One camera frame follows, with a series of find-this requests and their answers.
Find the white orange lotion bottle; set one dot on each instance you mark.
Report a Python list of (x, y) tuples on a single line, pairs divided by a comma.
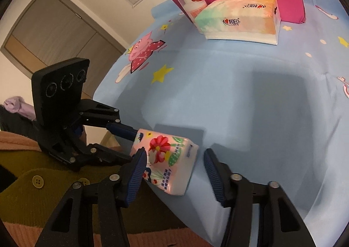
[(195, 2)]

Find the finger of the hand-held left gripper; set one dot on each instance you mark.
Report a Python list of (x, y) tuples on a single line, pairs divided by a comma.
[(122, 132), (109, 155)]

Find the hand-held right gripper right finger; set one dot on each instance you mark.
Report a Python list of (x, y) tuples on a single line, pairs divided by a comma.
[(214, 179)]

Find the floral tissue pack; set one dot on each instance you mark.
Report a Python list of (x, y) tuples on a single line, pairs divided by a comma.
[(169, 160)]

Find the purple cloth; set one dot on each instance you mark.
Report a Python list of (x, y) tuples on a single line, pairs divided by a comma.
[(19, 106)]

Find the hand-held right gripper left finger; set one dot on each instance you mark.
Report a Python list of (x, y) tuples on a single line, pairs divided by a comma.
[(136, 179)]

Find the grey wooden door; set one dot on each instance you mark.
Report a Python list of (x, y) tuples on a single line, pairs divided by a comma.
[(54, 32)]

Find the pastel tissue pack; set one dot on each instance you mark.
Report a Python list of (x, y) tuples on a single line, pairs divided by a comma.
[(240, 21)]

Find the dark cloth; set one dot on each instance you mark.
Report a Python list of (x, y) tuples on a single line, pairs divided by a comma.
[(16, 127)]

